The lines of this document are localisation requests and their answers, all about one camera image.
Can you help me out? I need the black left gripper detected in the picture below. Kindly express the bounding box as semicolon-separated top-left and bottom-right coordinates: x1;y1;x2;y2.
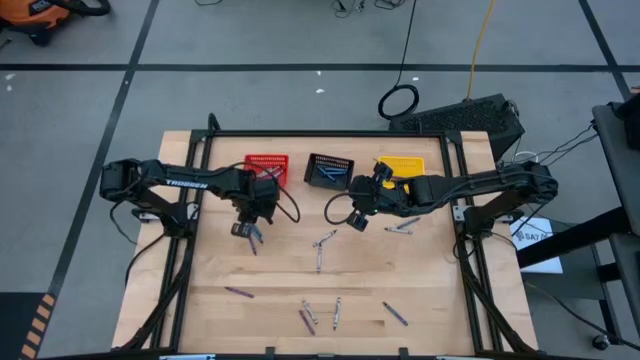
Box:
224;172;279;237

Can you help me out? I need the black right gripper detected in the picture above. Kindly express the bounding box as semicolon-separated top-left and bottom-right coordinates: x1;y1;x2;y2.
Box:
348;163;401;232

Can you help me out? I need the black plastic basket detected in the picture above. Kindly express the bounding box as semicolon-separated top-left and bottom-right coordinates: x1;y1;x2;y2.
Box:
303;152;356;192

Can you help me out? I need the red plastic basket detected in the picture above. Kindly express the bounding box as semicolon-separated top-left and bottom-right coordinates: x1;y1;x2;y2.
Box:
243;153;291;189

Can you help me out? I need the yellow plastic basket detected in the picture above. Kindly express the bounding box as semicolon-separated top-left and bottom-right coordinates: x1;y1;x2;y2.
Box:
375;155;426;194

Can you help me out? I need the black computer tower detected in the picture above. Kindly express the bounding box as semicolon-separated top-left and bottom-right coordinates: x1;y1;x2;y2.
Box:
388;93;526;162

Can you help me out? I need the white paper sign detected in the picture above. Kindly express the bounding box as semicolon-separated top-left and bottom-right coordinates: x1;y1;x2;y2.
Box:
509;217;565;275

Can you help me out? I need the grey side table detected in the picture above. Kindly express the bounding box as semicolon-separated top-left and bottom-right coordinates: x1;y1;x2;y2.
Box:
517;99;640;351

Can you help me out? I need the orange shop vacuum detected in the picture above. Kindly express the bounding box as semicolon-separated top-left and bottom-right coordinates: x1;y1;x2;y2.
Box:
0;0;71;46

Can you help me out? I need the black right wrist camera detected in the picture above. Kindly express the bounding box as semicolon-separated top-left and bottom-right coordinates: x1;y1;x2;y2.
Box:
347;174;374;200

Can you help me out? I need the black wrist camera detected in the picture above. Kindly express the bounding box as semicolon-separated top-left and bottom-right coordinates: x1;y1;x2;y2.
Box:
347;174;374;200
258;194;282;225

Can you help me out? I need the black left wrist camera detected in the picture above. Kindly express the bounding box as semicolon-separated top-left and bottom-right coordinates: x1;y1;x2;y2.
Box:
258;194;282;225

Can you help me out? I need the black left camera cable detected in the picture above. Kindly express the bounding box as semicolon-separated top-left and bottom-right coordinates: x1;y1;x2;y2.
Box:
227;160;302;225

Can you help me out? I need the black camera cable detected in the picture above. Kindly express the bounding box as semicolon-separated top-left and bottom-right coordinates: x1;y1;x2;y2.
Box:
227;160;302;225
323;191;357;226

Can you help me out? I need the black right camera cable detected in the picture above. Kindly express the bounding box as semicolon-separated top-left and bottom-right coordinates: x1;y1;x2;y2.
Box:
323;191;357;226

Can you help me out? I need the black aluminium table frame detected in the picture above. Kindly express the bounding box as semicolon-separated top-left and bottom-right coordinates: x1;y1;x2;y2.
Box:
119;127;539;360

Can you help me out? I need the thin black cable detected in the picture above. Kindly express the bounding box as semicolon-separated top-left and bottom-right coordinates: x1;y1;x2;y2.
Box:
377;0;421;121

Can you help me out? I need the yellow cable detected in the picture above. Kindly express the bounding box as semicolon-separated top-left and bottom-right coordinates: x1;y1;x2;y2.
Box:
465;0;497;101

